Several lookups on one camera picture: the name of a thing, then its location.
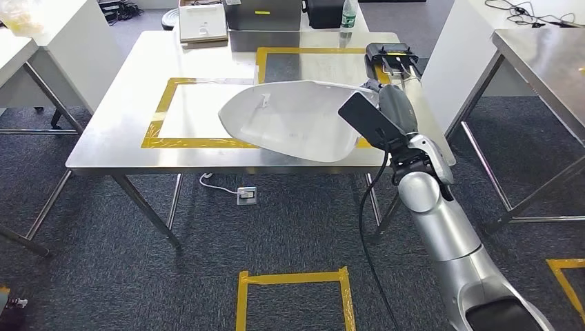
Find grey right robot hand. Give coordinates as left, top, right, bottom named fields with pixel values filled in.
left=363, top=78, right=419, bottom=138

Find large white shell part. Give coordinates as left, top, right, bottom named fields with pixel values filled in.
left=217, top=79, right=381, bottom=164

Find steel workbench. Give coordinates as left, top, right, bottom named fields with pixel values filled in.
left=64, top=30, right=457, bottom=251

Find black remote controller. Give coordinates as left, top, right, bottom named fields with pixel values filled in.
left=364, top=41, right=424, bottom=79

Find white table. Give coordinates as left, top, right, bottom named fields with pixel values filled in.
left=419, top=0, right=585, bottom=134
left=0, top=0, right=125, bottom=115

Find clear plastic bottle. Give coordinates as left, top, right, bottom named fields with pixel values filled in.
left=338, top=0, right=359, bottom=48

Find black bag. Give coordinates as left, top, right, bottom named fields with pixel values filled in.
left=303, top=0, right=346, bottom=30

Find grey metal case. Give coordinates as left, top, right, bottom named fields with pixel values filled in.
left=222, top=0, right=304, bottom=33

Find grey floor socket box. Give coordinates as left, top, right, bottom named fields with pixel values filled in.
left=236, top=185, right=258, bottom=206

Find yellow floor tape square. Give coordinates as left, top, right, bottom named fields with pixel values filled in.
left=545, top=257, right=585, bottom=328
left=235, top=266, right=357, bottom=331

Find white carton box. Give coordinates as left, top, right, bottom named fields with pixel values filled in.
left=177, top=2, right=230, bottom=46

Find round grey base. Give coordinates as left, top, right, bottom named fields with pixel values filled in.
left=161, top=8, right=181, bottom=32

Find yellowish plastic bag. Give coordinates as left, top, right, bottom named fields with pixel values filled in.
left=0, top=0, right=46, bottom=39

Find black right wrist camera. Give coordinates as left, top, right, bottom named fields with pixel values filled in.
left=337, top=92, right=408, bottom=152

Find black camera cable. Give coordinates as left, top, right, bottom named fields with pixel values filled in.
left=358, top=141, right=401, bottom=331

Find steel frame table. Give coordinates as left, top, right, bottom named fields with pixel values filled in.
left=444, top=28, right=585, bottom=234
left=0, top=37, right=86, bottom=137

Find black table cables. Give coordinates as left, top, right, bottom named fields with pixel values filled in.
left=483, top=0, right=577, bottom=29

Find white socket cable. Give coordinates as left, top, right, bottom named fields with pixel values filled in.
left=199, top=172, right=240, bottom=196

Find black floor cables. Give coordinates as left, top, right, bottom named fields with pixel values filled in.
left=97, top=0, right=146, bottom=25

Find steel table leg frame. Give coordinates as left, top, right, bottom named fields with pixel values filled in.
left=0, top=169, right=75, bottom=258

